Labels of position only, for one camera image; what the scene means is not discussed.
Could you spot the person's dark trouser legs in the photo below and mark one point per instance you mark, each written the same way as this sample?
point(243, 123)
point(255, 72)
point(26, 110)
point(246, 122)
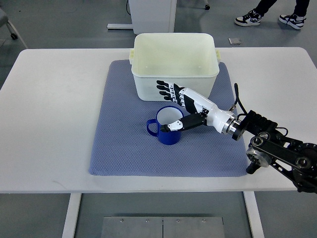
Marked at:
point(299, 10)

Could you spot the white table leg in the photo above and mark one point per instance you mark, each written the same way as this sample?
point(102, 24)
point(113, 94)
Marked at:
point(253, 214)
point(72, 215)

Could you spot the small grey floor box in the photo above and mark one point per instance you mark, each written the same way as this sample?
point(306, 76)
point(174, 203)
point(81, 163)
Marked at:
point(235, 41)

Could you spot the left white table leg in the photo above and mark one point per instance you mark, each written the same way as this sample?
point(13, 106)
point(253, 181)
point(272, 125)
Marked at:
point(72, 215)

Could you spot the right black white sneaker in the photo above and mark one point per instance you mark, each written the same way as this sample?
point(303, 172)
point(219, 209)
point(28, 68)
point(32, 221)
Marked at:
point(296, 22)

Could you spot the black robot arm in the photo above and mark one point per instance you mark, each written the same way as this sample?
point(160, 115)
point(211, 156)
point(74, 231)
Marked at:
point(293, 158)

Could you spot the white cabinet base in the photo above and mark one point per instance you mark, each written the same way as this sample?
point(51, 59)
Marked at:
point(149, 16)

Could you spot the white plastic box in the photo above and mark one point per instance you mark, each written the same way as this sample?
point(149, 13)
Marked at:
point(186, 59)

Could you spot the blue quilted mat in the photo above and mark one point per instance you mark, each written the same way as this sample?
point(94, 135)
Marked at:
point(123, 147)

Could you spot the black white sneaker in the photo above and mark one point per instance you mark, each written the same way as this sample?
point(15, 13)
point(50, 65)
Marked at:
point(296, 22)
point(252, 18)

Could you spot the black castor wheel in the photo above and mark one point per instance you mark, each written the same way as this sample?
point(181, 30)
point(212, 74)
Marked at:
point(207, 6)

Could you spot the grey metal floor plate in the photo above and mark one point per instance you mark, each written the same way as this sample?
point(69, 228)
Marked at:
point(162, 227)

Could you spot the blue mug white inside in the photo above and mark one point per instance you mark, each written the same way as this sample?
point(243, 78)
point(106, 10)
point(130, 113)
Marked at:
point(160, 126)

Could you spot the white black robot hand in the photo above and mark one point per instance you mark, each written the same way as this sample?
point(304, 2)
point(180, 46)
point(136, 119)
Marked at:
point(201, 110)

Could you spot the right white table leg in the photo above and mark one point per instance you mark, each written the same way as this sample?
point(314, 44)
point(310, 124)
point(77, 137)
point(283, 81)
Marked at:
point(253, 214)

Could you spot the left black white sneaker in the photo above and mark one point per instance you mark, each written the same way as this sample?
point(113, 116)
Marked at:
point(252, 18)

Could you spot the office chair with castor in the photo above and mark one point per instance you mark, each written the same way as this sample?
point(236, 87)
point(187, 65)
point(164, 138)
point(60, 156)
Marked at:
point(4, 21)

